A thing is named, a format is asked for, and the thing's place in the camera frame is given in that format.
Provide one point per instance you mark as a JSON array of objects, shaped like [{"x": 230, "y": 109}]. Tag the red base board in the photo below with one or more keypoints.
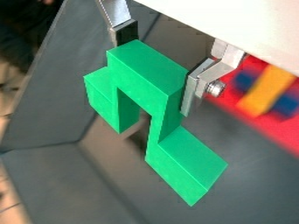
[{"x": 278, "y": 128}]

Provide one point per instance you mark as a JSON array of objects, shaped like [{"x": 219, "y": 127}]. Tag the blue block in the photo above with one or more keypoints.
[
  {"x": 245, "y": 80},
  {"x": 287, "y": 104}
]

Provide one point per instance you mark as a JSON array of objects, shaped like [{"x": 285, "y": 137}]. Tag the green stepped object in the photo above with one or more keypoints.
[{"x": 143, "y": 81}]

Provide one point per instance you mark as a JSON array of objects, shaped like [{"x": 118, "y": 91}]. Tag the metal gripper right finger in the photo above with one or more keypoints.
[{"x": 203, "y": 79}]

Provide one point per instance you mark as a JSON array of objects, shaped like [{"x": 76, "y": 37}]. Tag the right far blue block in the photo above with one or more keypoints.
[{"x": 287, "y": 104}]

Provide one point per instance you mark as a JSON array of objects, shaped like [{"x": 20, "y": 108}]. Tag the yellow long bar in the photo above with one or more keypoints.
[{"x": 273, "y": 82}]

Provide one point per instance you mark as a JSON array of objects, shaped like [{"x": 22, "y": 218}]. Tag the left far blue block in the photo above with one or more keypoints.
[{"x": 245, "y": 80}]

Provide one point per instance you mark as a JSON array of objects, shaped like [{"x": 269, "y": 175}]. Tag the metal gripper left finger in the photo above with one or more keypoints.
[{"x": 120, "y": 24}]

